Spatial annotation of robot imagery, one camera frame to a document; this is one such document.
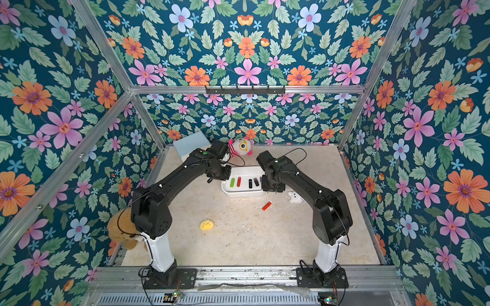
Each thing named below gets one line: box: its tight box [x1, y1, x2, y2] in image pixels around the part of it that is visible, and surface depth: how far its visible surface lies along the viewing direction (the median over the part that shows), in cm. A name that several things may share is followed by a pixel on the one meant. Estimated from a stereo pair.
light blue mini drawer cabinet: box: [172, 130, 212, 161], surface depth 102 cm
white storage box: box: [220, 165, 265, 197], surface depth 103 cm
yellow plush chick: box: [199, 218, 215, 231], surface depth 88 cm
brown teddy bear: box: [107, 207, 139, 250], surface depth 70 cm
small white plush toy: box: [286, 191, 304, 204], surface depth 95 cm
